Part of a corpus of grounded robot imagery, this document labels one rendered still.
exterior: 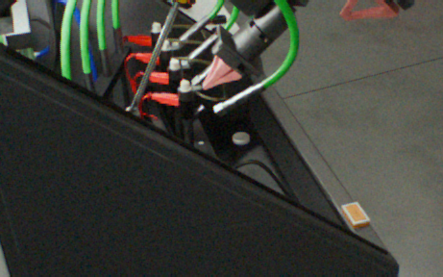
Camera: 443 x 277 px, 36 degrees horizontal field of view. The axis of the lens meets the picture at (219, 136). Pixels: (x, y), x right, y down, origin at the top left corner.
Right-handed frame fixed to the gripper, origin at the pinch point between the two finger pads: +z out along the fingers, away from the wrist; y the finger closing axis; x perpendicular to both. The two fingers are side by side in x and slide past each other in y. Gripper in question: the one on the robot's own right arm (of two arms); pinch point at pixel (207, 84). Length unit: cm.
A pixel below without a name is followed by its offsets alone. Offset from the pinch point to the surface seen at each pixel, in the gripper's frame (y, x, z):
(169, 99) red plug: 3.0, 0.1, 6.7
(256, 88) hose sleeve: -2.1, 10.7, -9.1
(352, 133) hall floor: -126, -139, 37
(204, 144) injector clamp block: -10.4, -3.7, 12.3
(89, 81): 15.3, -2.5, 14.3
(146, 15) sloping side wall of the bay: 8.5, -29.4, 8.4
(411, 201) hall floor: -135, -92, 27
